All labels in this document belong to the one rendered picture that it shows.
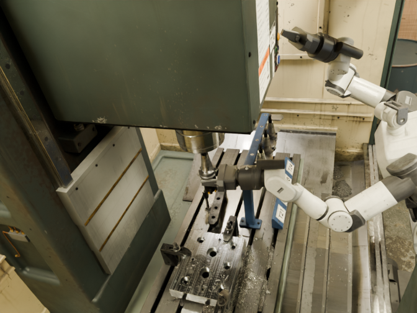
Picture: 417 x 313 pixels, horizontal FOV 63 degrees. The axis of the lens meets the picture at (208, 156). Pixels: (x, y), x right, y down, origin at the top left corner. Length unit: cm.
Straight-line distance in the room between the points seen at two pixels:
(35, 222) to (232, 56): 84
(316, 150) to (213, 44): 149
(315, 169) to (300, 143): 21
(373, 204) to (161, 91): 79
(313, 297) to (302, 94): 113
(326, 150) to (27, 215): 165
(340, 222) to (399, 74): 208
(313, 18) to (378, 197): 103
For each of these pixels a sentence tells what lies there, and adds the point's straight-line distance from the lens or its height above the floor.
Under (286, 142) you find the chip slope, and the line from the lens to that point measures 222.
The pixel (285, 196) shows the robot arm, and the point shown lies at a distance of 117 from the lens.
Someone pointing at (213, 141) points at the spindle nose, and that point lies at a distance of 105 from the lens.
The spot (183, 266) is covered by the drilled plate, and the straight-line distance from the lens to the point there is 142.
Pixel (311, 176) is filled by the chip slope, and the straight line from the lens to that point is 211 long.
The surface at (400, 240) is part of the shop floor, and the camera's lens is 285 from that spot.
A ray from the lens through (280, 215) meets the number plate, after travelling 160.
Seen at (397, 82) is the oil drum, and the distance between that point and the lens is 319.
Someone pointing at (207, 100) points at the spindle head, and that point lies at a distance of 88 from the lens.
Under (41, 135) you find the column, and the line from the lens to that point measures 116.
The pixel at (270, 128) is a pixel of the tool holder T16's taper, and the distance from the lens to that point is 156.
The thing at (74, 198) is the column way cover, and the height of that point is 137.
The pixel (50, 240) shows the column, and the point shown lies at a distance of 132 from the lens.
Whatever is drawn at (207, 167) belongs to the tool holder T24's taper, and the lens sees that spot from 118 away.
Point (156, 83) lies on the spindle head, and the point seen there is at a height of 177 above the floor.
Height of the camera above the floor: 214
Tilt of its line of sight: 38 degrees down
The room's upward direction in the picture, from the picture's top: 10 degrees counter-clockwise
